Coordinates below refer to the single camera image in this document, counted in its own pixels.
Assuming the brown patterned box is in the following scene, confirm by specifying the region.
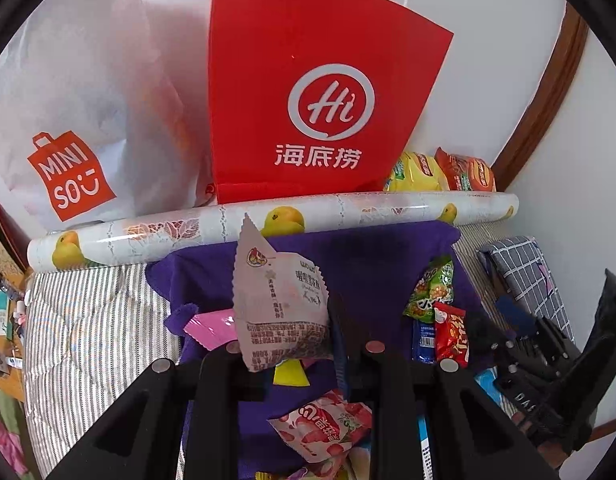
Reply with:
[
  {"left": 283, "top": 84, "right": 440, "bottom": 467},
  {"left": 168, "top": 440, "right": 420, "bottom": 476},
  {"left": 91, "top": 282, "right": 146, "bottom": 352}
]
[{"left": 0, "top": 199, "right": 31, "bottom": 278}]

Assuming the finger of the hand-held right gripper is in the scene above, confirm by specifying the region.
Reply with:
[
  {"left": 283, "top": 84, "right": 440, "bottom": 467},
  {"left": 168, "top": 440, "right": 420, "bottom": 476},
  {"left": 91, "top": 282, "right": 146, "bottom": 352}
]
[
  {"left": 494, "top": 296, "right": 573, "bottom": 361},
  {"left": 465, "top": 311, "right": 518, "bottom": 386}
]

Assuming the striped quilted mat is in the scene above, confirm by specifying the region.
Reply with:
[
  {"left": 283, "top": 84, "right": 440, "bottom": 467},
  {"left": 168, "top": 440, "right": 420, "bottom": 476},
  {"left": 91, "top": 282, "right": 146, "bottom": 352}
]
[{"left": 25, "top": 225, "right": 493, "bottom": 480}]

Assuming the orange chips bag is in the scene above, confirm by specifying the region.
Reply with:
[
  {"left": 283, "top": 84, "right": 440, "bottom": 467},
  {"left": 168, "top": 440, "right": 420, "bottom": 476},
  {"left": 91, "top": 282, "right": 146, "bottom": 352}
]
[{"left": 434, "top": 147, "right": 497, "bottom": 192}]

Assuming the brown wooden door frame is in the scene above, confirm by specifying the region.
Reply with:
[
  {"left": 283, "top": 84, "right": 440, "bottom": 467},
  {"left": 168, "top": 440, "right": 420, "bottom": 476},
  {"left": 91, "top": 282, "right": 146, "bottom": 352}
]
[{"left": 490, "top": 2, "right": 588, "bottom": 191}]

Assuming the long pale pink snack packet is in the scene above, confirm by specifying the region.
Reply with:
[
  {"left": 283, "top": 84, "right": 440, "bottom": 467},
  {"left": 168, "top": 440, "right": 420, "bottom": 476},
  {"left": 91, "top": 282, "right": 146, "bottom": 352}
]
[{"left": 233, "top": 212, "right": 335, "bottom": 373}]

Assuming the folded grey checked cloth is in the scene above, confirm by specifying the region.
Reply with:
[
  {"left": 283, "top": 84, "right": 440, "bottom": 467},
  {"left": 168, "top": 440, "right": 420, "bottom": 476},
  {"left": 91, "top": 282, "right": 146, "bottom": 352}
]
[{"left": 478, "top": 236, "right": 576, "bottom": 341}]

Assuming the blue snack packet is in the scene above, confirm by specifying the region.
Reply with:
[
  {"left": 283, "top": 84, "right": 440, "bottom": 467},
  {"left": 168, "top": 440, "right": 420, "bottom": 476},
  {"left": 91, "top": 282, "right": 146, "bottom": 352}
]
[{"left": 413, "top": 320, "right": 437, "bottom": 363}]

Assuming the pink strawberry snack packet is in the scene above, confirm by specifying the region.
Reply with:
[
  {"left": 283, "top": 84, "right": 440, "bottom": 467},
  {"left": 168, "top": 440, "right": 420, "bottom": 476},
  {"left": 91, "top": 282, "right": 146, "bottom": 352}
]
[{"left": 268, "top": 389, "right": 373, "bottom": 463}]

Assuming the purple cloth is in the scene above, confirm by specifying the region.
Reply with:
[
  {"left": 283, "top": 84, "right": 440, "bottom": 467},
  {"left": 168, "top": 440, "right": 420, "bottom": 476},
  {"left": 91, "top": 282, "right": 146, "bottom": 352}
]
[{"left": 145, "top": 220, "right": 493, "bottom": 480}]

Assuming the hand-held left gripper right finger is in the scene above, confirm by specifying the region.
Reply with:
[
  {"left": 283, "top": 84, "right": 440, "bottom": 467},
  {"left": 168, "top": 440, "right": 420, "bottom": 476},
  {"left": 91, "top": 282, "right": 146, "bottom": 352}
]
[{"left": 328, "top": 291, "right": 559, "bottom": 480}]

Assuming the yellow chips bag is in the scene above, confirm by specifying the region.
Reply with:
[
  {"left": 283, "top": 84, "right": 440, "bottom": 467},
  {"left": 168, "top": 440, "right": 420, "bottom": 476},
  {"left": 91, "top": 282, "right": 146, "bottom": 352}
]
[{"left": 385, "top": 151, "right": 449, "bottom": 192}]

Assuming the magenta and yellow snack packet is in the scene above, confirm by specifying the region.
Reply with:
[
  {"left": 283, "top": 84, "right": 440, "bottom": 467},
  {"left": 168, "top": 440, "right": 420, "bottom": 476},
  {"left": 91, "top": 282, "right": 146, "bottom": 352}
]
[{"left": 184, "top": 310, "right": 311, "bottom": 388}]

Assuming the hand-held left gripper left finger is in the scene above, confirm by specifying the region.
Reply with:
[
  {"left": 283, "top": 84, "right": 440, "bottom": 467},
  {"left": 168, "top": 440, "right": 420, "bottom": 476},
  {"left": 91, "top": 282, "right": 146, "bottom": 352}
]
[{"left": 47, "top": 340, "right": 267, "bottom": 480}]

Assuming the red paper bag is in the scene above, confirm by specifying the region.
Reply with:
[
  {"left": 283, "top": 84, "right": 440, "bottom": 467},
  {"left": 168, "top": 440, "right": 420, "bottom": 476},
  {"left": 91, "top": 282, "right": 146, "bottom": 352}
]
[{"left": 206, "top": 0, "right": 455, "bottom": 206}]

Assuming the blue tissue box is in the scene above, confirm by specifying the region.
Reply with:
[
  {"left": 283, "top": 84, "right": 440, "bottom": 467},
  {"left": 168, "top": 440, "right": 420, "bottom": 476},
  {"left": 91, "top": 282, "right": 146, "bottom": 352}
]
[{"left": 418, "top": 367, "right": 511, "bottom": 480}]

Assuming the green snack packet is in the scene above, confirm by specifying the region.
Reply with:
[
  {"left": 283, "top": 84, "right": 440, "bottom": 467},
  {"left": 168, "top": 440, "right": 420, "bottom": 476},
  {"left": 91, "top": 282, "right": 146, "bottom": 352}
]
[{"left": 403, "top": 255, "right": 455, "bottom": 323}]

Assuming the red snack packet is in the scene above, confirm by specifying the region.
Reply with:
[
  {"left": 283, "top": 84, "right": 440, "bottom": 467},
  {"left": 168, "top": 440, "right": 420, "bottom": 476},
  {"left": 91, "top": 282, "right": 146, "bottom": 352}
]
[{"left": 434, "top": 302, "right": 469, "bottom": 368}]

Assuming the white plastic shopping bag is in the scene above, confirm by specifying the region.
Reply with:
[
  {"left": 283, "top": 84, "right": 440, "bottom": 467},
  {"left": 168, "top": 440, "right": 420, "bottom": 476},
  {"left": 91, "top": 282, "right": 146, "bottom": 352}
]
[{"left": 0, "top": 0, "right": 213, "bottom": 231}]

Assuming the printed wrapping roll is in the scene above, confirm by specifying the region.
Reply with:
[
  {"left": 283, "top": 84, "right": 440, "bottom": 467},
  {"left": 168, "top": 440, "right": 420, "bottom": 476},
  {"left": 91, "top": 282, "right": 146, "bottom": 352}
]
[{"left": 27, "top": 191, "right": 519, "bottom": 272}]

